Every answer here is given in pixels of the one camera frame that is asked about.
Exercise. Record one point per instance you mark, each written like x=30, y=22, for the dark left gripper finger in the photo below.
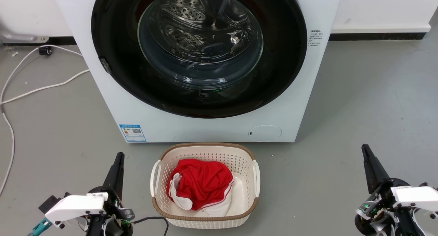
x=120, y=181
x=113, y=181

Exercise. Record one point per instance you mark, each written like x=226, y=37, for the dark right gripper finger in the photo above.
x=380, y=177
x=370, y=181

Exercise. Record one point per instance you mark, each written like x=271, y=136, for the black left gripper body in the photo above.
x=118, y=225

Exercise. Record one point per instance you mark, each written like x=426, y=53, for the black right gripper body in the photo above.
x=386, y=222

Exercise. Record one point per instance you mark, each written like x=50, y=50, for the black round glass washer door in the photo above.
x=113, y=58

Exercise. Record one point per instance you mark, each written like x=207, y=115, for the white front-load washing machine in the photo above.
x=205, y=130

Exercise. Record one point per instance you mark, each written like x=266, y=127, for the blue energy label sticker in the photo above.
x=132, y=133

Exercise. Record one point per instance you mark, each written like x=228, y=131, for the red and white garment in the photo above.
x=202, y=181

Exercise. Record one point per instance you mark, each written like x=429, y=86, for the cream perforated laundry basket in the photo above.
x=205, y=152

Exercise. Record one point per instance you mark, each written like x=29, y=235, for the round white filter cover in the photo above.
x=265, y=133

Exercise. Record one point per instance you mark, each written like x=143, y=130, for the printed warning text label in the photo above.
x=315, y=37

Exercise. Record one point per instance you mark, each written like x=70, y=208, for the perforated steel washer drum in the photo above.
x=191, y=10

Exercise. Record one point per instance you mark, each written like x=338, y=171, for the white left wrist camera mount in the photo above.
x=75, y=207

